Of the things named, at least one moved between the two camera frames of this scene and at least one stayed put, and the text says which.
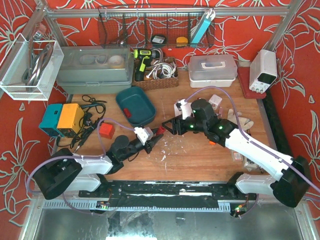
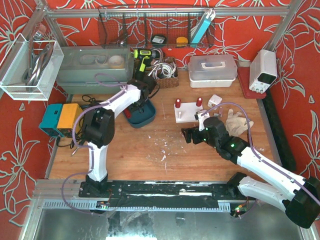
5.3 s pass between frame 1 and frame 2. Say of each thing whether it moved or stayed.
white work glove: stayed
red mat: stayed
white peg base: stayed
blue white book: stayed
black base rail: stayed
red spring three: moved
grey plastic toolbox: stayed
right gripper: moved
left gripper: moved
